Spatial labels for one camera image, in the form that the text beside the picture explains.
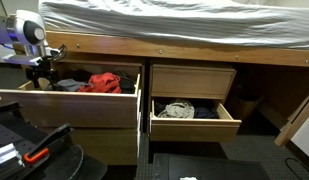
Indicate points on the black equipment with orange part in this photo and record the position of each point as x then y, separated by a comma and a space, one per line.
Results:
60, 166

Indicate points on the grey cloth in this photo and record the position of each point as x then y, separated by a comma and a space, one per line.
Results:
72, 85

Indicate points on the wooden dresser body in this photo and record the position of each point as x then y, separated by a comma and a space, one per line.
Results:
104, 146

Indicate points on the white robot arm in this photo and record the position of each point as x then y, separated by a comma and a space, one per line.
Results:
24, 30

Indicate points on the large open wooden drawer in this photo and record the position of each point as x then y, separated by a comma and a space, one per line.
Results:
77, 110

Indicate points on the beige cloth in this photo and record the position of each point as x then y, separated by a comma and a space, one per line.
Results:
177, 110

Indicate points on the white bed sheet mattress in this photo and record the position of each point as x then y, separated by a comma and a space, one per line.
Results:
160, 20

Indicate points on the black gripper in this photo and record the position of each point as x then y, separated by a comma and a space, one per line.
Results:
44, 70

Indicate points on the wooden bed frame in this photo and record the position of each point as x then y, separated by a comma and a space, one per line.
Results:
127, 46

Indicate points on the red cloth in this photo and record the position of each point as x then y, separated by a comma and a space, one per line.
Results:
102, 83

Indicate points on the black cloth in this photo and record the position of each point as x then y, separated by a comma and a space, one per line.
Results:
127, 86

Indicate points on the closed wooden drawer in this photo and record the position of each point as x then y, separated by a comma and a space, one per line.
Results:
190, 81

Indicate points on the small open wooden drawer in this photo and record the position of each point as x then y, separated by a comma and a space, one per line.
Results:
194, 131

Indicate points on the navy blue cloth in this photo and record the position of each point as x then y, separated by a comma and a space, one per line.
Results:
205, 113

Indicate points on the aluminium extrusion bar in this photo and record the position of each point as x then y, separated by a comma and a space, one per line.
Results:
5, 160

